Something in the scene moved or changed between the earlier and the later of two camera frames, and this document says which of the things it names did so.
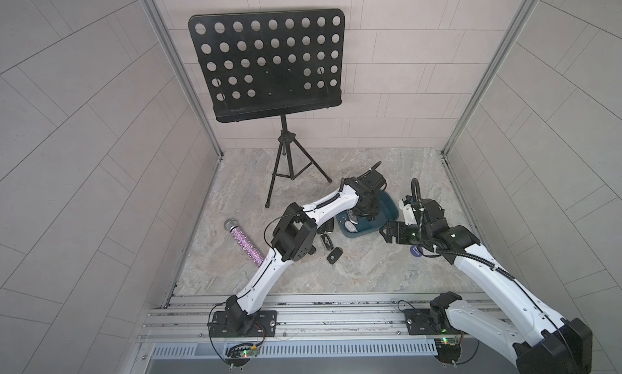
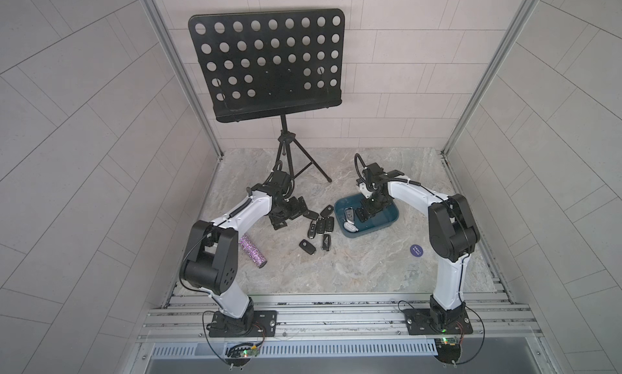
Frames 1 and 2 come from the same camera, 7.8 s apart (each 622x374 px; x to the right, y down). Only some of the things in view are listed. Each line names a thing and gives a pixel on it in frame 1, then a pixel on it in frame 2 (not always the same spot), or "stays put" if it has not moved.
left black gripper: [373, 209] to [296, 211]
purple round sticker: [416, 251] stays put
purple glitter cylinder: [232, 225] stays put
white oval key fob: [350, 227] stays put
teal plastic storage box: [388, 211] stays put
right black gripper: [398, 236] to [366, 206]
